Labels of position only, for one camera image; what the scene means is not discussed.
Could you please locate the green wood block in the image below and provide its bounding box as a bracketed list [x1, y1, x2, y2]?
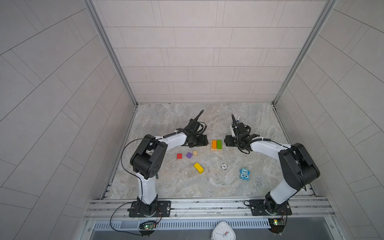
[216, 140, 223, 150]

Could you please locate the yellow wood block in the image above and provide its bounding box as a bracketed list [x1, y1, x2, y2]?
[194, 163, 204, 174]

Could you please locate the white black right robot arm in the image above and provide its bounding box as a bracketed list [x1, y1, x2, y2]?
[225, 120, 321, 215]

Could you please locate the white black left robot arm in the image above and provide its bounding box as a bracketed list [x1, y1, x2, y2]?
[130, 117, 209, 217]

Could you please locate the purple wood cube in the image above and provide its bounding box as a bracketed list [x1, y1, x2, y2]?
[186, 152, 193, 159]

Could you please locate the blue robot toy figure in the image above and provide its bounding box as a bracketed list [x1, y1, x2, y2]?
[240, 167, 250, 181]

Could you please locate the right circuit board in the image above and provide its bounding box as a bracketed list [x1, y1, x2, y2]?
[268, 219, 286, 234]

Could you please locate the circuit board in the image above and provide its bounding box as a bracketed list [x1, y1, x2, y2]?
[139, 221, 157, 231]
[268, 219, 286, 234]

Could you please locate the white kitchen timer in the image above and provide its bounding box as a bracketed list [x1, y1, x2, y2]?
[211, 222, 236, 240]

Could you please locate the left circuit board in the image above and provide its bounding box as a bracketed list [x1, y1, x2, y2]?
[139, 221, 157, 231]

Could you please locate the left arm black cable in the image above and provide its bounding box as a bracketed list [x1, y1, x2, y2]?
[109, 109, 205, 236]

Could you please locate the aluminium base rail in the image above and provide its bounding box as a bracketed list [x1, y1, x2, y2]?
[84, 196, 335, 221]

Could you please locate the aluminium corner post right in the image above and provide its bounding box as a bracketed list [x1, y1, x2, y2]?
[273, 0, 338, 106]

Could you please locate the aluminium corner post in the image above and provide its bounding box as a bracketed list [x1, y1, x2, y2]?
[273, 0, 338, 106]
[84, 0, 138, 108]

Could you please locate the aluminium corner post left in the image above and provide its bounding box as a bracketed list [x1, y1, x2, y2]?
[84, 0, 138, 108]

